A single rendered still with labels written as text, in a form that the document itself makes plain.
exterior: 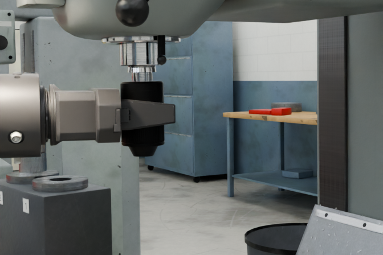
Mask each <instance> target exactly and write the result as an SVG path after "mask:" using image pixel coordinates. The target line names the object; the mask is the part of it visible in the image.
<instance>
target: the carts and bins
mask: <svg viewBox="0 0 383 255"><path fill-rule="evenodd" d="M306 227H307V223H283V224H271V225H265V226H261V227H257V228H253V229H251V230H249V231H247V232H246V233H245V243H246V244H247V255H296V252H297V251H298V247H299V245H300V242H301V240H302V237H303V234H304V231H305V229H306Z"/></svg>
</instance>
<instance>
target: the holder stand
mask: <svg viewBox="0 0 383 255"><path fill-rule="evenodd" d="M0 255H112V214H111V189H110V188H109V187H104V186H99V185H96V184H91V183H88V178H87V177H85V176H78V175H59V171H56V170H47V172H46V173H45V174H38V175H21V174H19V171H14V172H10V173H7V174H6V179H0Z"/></svg>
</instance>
